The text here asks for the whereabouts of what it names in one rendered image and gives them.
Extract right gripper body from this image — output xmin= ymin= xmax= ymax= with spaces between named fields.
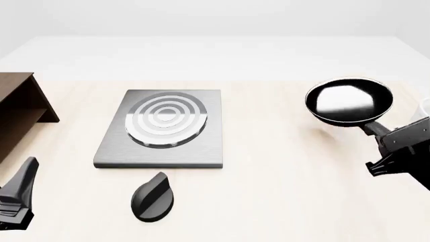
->
xmin=365 ymin=147 xmax=430 ymax=192

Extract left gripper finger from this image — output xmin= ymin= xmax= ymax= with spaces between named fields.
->
xmin=0 ymin=155 xmax=40 ymax=206

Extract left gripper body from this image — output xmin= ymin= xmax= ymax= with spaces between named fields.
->
xmin=0 ymin=198 xmax=35 ymax=231

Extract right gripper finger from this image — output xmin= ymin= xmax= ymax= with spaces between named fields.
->
xmin=374 ymin=116 xmax=430 ymax=157

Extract black frying pan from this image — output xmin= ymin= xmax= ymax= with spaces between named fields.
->
xmin=304 ymin=77 xmax=394 ymax=137

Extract round black stove knob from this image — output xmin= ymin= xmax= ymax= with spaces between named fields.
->
xmin=130 ymin=171 xmax=175 ymax=224

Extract flat grey stove plate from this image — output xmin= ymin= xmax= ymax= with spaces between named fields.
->
xmin=92 ymin=89 xmax=225 ymax=171

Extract dark wooden cabinet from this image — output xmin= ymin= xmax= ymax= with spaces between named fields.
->
xmin=0 ymin=72 xmax=60 ymax=165

